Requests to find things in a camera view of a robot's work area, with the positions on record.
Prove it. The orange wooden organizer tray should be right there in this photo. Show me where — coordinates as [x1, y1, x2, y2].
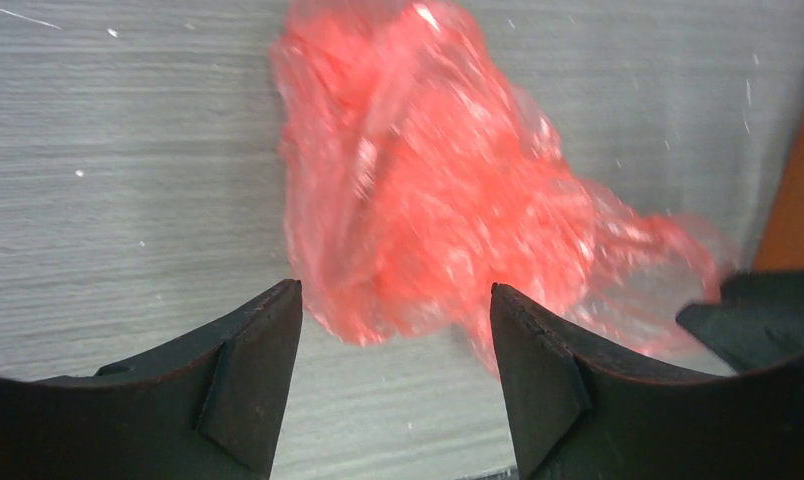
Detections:
[753, 116, 804, 270]

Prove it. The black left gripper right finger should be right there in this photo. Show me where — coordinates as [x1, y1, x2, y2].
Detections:
[490, 285, 804, 479]

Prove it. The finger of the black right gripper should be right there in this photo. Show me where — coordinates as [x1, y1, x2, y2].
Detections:
[676, 269, 804, 373]

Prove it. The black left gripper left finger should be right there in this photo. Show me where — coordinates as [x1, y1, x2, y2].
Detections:
[0, 280, 303, 479]

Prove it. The red translucent trash bag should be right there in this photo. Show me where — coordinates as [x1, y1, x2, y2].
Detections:
[270, 1, 734, 370]

